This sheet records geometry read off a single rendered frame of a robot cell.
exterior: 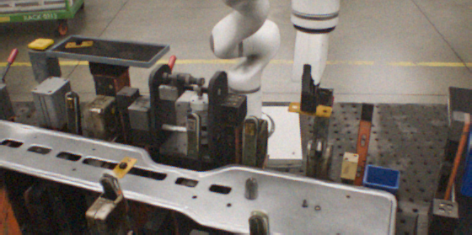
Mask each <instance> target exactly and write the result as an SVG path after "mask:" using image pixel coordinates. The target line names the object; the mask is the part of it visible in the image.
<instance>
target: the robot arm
mask: <svg viewBox="0 0 472 235"><path fill-rule="evenodd" d="M223 1H224V3H225V4H226V5H228V6H229V7H230V8H232V9H233V12H232V13H231V14H229V15H228V16H227V17H226V18H224V19H223V20H221V21H220V22H219V23H218V24H217V25H216V26H215V27H214V29H213V31H212V33H211V36H210V37H211V38H210V46H211V50H212V52H213V54H214V55H215V56H216V57H218V58H220V59H224V60H229V59H237V58H244V57H245V58H244V59H243V60H242V61H239V62H237V63H236V64H234V65H233V66H232V67H230V68H229V70H228V93H236V94H242V95H247V105H248V114H247V115H246V118H247V117H248V116H249V115H255V116H256V117H258V118H262V119H267V120H268V133H270V131H271V120H269V118H268V117H267V116H266V115H264V114H262V113H261V77H262V71H263V69H264V68H265V66H266V65H267V64H268V63H269V61H270V60H271V59H272V57H273V56H274V55H275V54H276V52H277V50H278V48H279V45H280V42H281V35H280V31H279V29H278V27H277V26H276V24H275V23H273V22H272V21H270V20H266V19H267V17H268V14H269V12H270V2H269V0H223ZM339 8H340V0H292V15H291V21H292V22H293V27H294V28H295V29H297V30H298V32H297V36H296V41H295V48H294V51H295V57H294V66H293V75H292V80H293V81H294V82H295V83H298V81H299V79H300V78H301V77H302V90H301V99H300V110H301V111H306V112H312V113H315V112H316V110H317V106H319V94H320V88H317V87H319V85H320V79H321V78H322V75H323V73H324V70H325V67H326V62H327V57H328V41H329V32H331V31H333V30H334V29H335V26H336V25H337V24H338V23H339V16H340V15H339Z"/></svg>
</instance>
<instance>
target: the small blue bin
mask: <svg viewBox="0 0 472 235"><path fill-rule="evenodd" d="M363 183H364V187H366V188H370V189H376V190H382V191H386V192H388V193H390V194H391V195H393V196H396V193H397V190H398V189H399V185H400V171H399V170H395V169H390V168H381V167H377V166H372V165H367V166H366V171H365V175H364V180H363Z"/></svg>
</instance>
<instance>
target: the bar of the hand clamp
mask: <svg viewBox="0 0 472 235"><path fill-rule="evenodd" d="M318 88H320V94H319V105H322V106H328V107H332V99H333V93H334V89H333V88H327V87H321V86H319V87H318ZM329 128H330V117H321V116H314V126H313V135H312V142H311V151H310V157H313V156H314V153H315V150H314V147H315V145H316V140H321V141H324V142H323V150H322V158H323V159H325V152H326V148H327V143H328V136H329Z"/></svg>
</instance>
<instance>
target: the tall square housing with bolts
mask: <svg viewBox="0 0 472 235"><path fill-rule="evenodd" d="M70 92H72V89H71V85H70V82H69V80H68V79H64V78H58V77H49V78H48V79H46V80H45V81H44V82H43V83H41V84H39V85H38V86H36V87H35V88H33V89H32V90H31V93H32V96H33V100H34V102H35V107H36V110H37V114H38V116H39V120H40V126H43V127H44V129H47V130H52V131H59V132H64V133H68V129H67V112H66V102H65V95H66V94H67V93H70Z"/></svg>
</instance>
